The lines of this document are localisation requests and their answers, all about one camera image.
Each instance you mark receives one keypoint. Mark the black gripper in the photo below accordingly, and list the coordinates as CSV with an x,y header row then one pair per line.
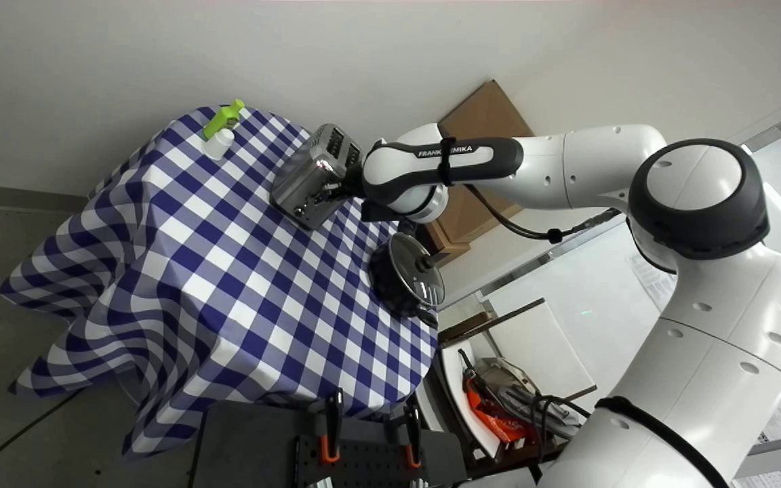
x,y
353,189

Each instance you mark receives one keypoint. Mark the silver toaster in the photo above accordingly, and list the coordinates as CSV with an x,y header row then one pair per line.
x,y
314,176

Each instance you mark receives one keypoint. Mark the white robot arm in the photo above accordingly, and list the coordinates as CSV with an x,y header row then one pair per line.
x,y
410,176

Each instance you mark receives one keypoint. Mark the black pot with glass lid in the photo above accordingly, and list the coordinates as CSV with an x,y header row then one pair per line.
x,y
406,279

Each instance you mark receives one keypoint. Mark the green white spray bottle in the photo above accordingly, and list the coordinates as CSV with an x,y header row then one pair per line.
x,y
217,131

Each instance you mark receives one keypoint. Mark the blue white checkered tablecloth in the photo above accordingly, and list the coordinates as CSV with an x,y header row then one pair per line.
x,y
185,275

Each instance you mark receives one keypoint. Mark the black orange clamp right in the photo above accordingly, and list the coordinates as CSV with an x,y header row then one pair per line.
x,y
414,436

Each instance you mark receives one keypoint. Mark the black orange clamp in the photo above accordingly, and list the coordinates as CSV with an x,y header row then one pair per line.
x,y
414,436
331,426

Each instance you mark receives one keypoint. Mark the black orange clamp left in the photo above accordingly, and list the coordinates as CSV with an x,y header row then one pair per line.
x,y
331,426

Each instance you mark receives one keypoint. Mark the white bin with cables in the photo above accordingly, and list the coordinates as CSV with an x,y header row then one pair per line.
x,y
497,409

